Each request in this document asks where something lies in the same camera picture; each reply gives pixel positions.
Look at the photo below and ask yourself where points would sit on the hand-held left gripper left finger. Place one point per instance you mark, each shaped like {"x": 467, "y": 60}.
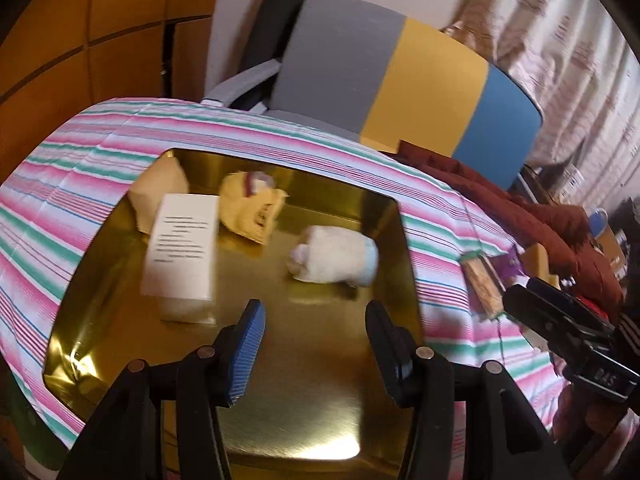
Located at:
{"x": 247, "y": 350}

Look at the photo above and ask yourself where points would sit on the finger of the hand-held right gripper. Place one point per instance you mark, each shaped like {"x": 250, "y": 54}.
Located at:
{"x": 560, "y": 297}
{"x": 540, "y": 315}

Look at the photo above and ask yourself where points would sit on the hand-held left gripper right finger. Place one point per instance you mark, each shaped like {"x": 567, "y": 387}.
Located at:
{"x": 385, "y": 355}

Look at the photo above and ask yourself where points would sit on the cracker packet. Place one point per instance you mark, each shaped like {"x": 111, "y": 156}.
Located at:
{"x": 482, "y": 285}

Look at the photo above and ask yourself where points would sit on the gold metal tin container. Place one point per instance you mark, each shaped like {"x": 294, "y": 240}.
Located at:
{"x": 320, "y": 410}

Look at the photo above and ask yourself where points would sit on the white sock blue cuff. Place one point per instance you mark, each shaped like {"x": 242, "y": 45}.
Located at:
{"x": 330, "y": 255}

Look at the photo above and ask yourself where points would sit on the white cardboard box black text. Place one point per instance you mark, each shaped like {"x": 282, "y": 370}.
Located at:
{"x": 180, "y": 250}

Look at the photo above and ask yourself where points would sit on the yellow plush toy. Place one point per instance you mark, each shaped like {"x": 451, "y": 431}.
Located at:
{"x": 240, "y": 210}

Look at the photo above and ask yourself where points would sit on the tan sponge block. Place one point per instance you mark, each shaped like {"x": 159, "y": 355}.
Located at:
{"x": 155, "y": 185}

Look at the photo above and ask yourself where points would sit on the person's right forearm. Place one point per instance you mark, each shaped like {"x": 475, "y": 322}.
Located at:
{"x": 631, "y": 332}

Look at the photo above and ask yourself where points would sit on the red cloth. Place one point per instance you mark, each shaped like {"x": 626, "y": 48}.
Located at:
{"x": 595, "y": 306}

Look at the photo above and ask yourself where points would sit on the yellow sponge block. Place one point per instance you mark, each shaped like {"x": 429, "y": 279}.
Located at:
{"x": 535, "y": 260}

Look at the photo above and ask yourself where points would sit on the purple foil packet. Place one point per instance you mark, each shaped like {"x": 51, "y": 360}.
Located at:
{"x": 510, "y": 262}

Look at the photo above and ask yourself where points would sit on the blue cup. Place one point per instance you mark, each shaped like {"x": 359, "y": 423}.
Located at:
{"x": 598, "y": 219}

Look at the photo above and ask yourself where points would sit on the red-brown jacket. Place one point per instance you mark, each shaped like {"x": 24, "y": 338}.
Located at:
{"x": 500, "y": 200}

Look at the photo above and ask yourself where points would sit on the small white carton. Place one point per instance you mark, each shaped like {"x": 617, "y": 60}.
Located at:
{"x": 571, "y": 182}

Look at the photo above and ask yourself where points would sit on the patterned beige curtain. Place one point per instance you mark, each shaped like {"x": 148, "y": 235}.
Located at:
{"x": 575, "y": 60}

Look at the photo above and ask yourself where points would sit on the pink green striped tablecloth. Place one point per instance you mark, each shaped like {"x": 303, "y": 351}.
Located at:
{"x": 100, "y": 160}

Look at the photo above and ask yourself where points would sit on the grey yellow blue chair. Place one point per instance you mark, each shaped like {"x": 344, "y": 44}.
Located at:
{"x": 330, "y": 60}

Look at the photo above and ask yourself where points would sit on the black rolled mat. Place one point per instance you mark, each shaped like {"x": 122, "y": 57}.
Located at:
{"x": 280, "y": 10}

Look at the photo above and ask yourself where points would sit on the orange wooden wardrobe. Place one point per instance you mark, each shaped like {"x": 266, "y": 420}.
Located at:
{"x": 75, "y": 10}

